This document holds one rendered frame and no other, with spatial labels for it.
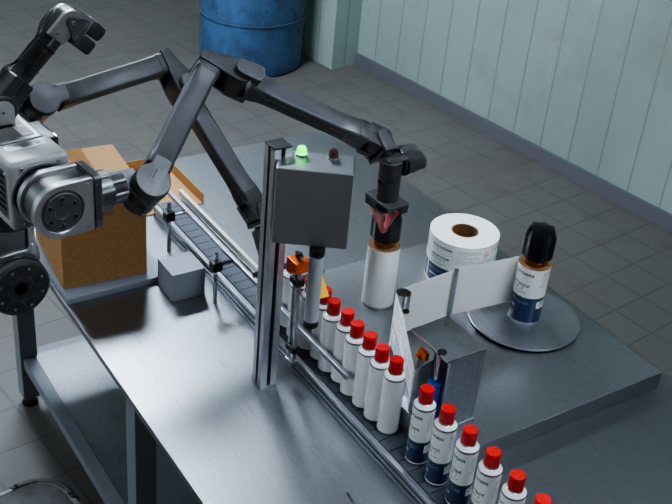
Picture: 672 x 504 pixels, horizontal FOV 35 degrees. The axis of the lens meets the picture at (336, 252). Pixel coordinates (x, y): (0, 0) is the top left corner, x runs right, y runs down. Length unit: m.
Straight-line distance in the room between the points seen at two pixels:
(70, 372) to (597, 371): 1.80
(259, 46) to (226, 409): 4.16
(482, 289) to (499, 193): 2.69
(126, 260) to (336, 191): 0.90
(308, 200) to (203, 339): 0.67
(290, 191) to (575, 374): 0.95
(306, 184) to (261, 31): 4.24
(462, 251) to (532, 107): 3.04
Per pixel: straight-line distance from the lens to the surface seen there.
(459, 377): 2.36
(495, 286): 2.89
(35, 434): 3.82
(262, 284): 2.50
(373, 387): 2.46
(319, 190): 2.29
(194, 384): 2.67
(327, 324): 2.56
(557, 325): 2.95
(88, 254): 2.96
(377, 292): 2.86
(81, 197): 2.15
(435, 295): 2.77
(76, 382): 3.67
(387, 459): 2.44
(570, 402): 2.71
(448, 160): 5.80
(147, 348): 2.79
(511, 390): 2.70
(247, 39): 6.50
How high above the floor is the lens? 2.51
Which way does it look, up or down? 31 degrees down
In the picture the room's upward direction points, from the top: 6 degrees clockwise
